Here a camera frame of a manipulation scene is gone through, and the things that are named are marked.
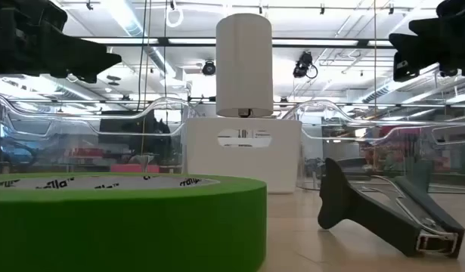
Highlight red bench cushion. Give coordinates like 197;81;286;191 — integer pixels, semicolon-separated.
110;163;160;174

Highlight white hanging ring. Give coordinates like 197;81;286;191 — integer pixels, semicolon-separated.
165;6;184;29

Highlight black monitor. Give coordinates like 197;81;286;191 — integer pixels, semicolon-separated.
98;110;157;145

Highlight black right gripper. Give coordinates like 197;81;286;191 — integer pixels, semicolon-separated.
389;0;465;82

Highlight white plastic bin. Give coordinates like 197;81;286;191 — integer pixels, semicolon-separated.
184;117;303;194

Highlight green tape roll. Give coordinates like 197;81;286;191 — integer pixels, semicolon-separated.
0;172;268;272

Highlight black ceiling spotlight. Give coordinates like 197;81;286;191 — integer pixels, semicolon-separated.
201;60;217;76
292;51;318;79

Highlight black stapler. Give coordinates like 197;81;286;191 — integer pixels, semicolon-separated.
317;157;465;260

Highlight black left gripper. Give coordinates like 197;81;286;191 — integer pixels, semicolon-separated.
0;0;122;85

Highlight clear plastic bin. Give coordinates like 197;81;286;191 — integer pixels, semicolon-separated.
0;92;199;177
281;99;465;193

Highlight black hanging cables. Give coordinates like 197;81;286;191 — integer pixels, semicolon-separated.
136;0;153;113

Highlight silver ventilation duct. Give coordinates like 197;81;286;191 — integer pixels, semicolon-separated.
101;0;191;91

